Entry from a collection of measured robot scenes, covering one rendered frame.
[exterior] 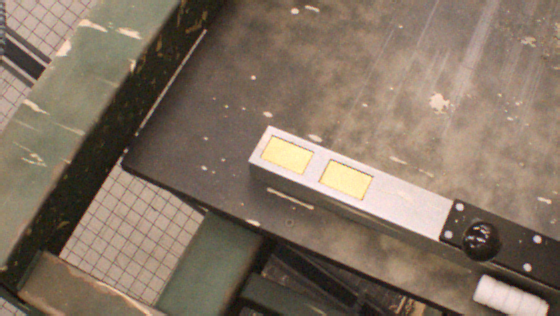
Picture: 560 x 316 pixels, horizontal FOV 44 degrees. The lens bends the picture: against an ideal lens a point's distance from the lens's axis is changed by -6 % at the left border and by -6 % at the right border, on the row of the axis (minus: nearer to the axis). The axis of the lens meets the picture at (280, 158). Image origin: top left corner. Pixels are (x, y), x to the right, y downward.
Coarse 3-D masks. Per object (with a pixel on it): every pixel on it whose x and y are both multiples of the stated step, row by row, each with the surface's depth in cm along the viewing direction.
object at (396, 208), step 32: (256, 160) 80; (320, 160) 80; (352, 160) 80; (288, 192) 83; (320, 192) 78; (384, 192) 78; (416, 192) 78; (384, 224) 78; (416, 224) 76; (448, 256) 77; (544, 288) 72
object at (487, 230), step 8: (472, 224) 64; (480, 224) 63; (488, 224) 63; (464, 232) 64; (472, 232) 63; (480, 232) 63; (488, 232) 63; (496, 232) 63; (464, 240) 64; (472, 240) 63; (480, 240) 62; (488, 240) 62; (496, 240) 62; (464, 248) 64; (472, 248) 63; (480, 248) 62; (488, 248) 62; (496, 248) 63; (472, 256) 63; (480, 256) 63; (488, 256) 63
